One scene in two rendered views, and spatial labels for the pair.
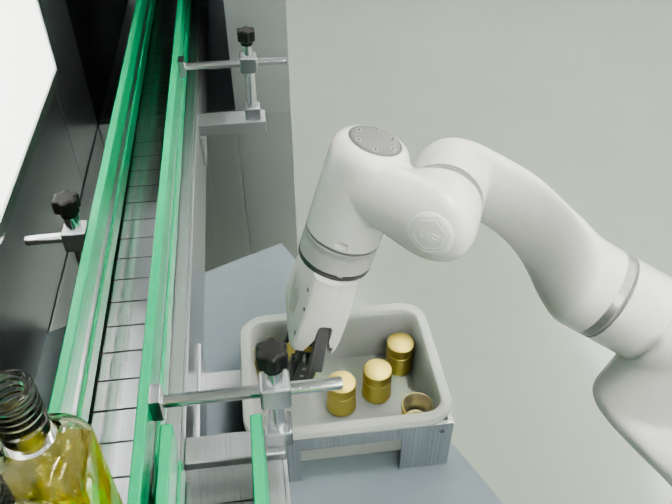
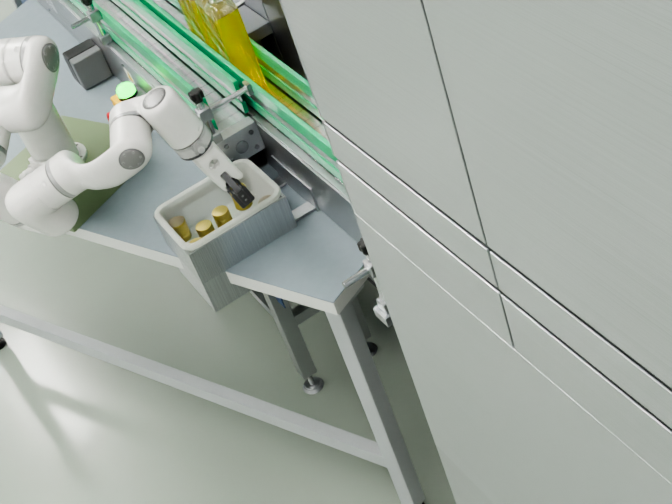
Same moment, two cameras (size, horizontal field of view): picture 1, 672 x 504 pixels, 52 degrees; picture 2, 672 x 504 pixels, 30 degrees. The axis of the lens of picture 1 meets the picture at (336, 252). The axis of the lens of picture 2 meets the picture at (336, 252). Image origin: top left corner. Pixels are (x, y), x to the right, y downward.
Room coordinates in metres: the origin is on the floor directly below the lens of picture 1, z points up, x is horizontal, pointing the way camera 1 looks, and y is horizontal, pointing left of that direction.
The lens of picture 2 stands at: (2.50, -0.19, 2.27)
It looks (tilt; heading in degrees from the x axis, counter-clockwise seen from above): 40 degrees down; 170
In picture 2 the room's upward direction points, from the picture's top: 21 degrees counter-clockwise
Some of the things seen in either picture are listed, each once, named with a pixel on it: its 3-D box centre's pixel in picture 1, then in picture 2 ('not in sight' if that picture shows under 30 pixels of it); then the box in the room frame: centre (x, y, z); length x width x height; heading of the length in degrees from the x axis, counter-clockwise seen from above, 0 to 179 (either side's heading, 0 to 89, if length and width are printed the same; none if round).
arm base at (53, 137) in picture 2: not in sight; (40, 139); (0.10, -0.26, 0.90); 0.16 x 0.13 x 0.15; 117
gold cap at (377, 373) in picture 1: (376, 381); (207, 233); (0.52, -0.05, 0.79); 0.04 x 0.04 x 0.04
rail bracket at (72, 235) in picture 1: (60, 245); not in sight; (0.59, 0.31, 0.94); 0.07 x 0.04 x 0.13; 97
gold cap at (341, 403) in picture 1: (341, 393); (223, 218); (0.50, -0.01, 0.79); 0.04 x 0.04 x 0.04
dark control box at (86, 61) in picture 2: not in sight; (87, 64); (-0.32, -0.08, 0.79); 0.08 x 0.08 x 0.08; 7
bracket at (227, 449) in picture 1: (238, 462); (238, 143); (0.37, 0.10, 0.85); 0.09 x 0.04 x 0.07; 97
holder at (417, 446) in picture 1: (317, 395); (236, 213); (0.50, 0.02, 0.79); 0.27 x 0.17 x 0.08; 97
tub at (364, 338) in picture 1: (340, 387); (223, 217); (0.51, -0.01, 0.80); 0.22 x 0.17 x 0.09; 97
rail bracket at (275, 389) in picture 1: (248, 397); (215, 110); (0.38, 0.08, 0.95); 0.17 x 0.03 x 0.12; 97
